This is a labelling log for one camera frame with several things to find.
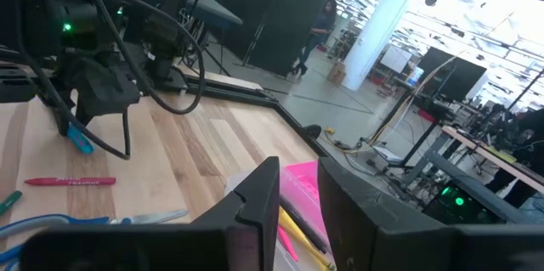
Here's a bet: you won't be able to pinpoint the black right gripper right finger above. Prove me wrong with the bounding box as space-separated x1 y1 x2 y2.
317 156 544 271

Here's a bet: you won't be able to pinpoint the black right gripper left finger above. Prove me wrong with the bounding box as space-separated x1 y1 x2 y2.
19 155 281 271

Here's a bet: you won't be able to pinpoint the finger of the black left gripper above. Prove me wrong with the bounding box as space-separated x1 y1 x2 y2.
54 92 71 137
76 109 93 127

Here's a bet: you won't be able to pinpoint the teal blue marker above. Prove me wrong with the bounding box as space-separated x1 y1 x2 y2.
66 122 95 155

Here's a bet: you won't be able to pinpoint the red crayon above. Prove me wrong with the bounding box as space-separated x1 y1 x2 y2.
24 176 116 187

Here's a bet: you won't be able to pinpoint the yellow pen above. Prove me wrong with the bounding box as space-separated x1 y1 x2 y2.
278 206 337 271

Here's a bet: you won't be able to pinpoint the thick plain green crayon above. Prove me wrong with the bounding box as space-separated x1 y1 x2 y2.
0 189 23 217

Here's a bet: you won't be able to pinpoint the blue handled scissors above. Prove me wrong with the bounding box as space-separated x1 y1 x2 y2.
0 209 190 271

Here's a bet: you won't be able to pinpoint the black pen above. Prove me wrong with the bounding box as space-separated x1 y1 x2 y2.
279 194 332 255

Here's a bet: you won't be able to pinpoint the pink pen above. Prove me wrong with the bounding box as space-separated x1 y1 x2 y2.
277 224 300 263

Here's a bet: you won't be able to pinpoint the clear pencil box pink lid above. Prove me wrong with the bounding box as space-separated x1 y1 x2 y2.
224 160 337 271

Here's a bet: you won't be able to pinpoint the brown cardboard box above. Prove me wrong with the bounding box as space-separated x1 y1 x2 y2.
326 60 348 86

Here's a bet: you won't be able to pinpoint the black computer green light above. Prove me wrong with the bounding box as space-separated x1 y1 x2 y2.
422 181 502 225

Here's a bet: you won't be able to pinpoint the wooden workbench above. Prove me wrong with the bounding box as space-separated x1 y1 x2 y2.
441 124 544 195

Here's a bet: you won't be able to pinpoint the grey side desk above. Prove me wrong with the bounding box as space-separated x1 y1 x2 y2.
131 0 244 30

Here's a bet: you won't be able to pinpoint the person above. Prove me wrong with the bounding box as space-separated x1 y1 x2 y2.
292 0 339 77
484 107 544 209

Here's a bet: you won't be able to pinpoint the white whiteboard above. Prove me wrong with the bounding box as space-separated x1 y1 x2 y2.
379 44 413 75

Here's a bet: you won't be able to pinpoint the black partition panel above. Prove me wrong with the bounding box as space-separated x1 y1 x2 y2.
216 0 335 77

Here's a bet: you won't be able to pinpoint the white building column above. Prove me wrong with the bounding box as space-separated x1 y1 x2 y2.
343 0 411 92

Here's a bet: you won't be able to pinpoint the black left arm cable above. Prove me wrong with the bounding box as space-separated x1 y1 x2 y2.
12 3 132 161
16 0 207 116

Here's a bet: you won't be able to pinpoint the black aluminium table frame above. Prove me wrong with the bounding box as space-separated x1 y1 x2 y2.
172 65 331 160

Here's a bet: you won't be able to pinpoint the yellow hanging cable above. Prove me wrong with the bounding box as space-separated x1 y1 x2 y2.
367 52 462 147

